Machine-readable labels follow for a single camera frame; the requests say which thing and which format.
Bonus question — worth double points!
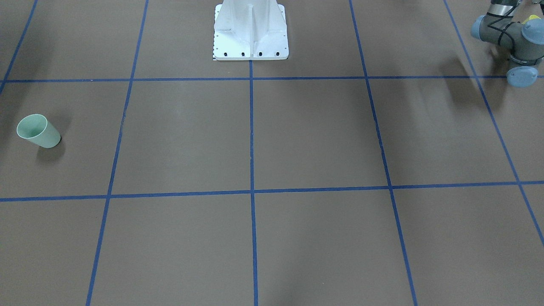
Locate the yellow plastic cup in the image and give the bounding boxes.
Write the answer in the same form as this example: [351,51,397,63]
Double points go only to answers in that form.
[522,15,542,25]

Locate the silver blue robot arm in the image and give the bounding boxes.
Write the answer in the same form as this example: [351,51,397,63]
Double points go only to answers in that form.
[470,0,544,88]

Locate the light green plastic cup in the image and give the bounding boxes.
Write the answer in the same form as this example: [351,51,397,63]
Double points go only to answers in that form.
[16,114,62,149]

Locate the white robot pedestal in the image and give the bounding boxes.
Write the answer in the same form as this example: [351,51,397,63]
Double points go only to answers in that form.
[212,0,289,61]

